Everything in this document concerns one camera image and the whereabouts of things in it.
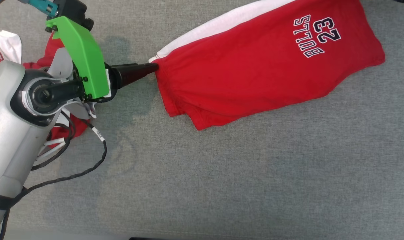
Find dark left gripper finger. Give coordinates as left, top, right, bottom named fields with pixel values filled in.
left=117, top=63, right=159, bottom=78
left=117, top=68, right=159, bottom=89

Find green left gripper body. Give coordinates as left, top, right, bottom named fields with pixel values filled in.
left=45, top=16, right=121, bottom=101

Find red white basketball jersey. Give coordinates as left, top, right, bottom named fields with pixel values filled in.
left=0, top=30, right=90, bottom=149

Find red white Bulls shorts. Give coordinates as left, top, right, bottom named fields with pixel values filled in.
left=149, top=0, right=386, bottom=131

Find left camera cable teal plug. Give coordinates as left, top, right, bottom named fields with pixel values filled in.
left=0, top=0, right=59, bottom=18

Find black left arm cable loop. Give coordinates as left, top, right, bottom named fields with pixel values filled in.
left=31, top=110, right=76, bottom=171

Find white left arm cable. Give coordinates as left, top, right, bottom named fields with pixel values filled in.
left=35, top=144, right=66, bottom=161
left=39, top=137, right=68, bottom=148

